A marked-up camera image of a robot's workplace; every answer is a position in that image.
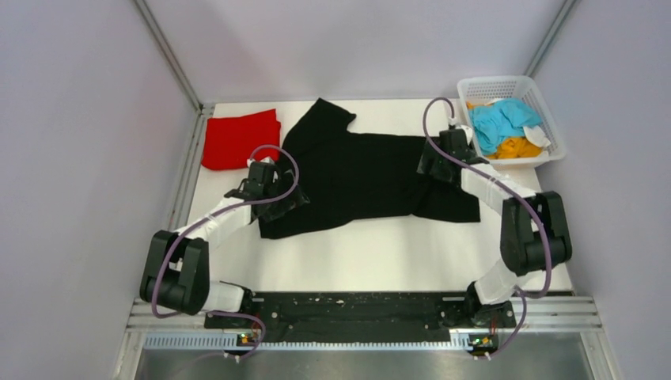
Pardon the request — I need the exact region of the black t shirt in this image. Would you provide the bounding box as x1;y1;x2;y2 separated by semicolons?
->
259;99;480;239

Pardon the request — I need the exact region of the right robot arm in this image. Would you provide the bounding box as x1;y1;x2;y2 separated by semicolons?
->
418;127;573;326

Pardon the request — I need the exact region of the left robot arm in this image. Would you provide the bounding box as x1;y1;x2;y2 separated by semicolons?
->
139;159;308;328

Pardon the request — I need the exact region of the folded red t shirt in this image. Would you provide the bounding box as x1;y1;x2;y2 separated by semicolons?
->
201;109;281;171

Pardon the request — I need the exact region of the orange t shirt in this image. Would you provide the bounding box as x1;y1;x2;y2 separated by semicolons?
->
466;101;544;160

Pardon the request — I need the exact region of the blue t shirt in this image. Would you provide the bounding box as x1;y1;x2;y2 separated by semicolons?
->
467;98;542;156

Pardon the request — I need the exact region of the white garment in basket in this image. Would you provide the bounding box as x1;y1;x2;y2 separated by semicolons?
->
523;125;552;149

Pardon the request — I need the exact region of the white plastic laundry basket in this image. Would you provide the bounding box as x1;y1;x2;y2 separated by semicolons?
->
457;75;566;169

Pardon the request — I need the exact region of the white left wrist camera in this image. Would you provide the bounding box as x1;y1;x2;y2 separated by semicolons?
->
260;156;276;165

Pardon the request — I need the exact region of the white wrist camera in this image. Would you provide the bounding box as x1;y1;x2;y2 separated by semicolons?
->
260;156;276;165
449;120;473;134

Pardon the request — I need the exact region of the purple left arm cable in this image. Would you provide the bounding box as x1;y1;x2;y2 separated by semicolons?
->
150;144;301;363

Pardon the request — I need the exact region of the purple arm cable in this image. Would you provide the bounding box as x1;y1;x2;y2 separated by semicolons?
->
422;97;554;360
150;144;301;363

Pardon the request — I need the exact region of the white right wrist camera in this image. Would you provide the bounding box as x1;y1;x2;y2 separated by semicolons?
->
449;120;473;134

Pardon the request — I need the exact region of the aluminium corner rail left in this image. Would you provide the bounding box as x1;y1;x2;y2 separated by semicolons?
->
131;0;203;112

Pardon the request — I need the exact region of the aluminium corner rail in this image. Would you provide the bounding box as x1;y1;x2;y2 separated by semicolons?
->
131;0;203;112
524;0;581;78

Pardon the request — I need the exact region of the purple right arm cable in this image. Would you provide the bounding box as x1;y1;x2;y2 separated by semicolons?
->
422;97;554;360

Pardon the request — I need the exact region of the aluminium front rail frame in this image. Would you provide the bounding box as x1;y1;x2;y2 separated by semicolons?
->
113;292;616;379

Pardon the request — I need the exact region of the aluminium corner rail right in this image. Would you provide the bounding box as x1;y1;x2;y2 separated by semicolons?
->
524;0;581;78

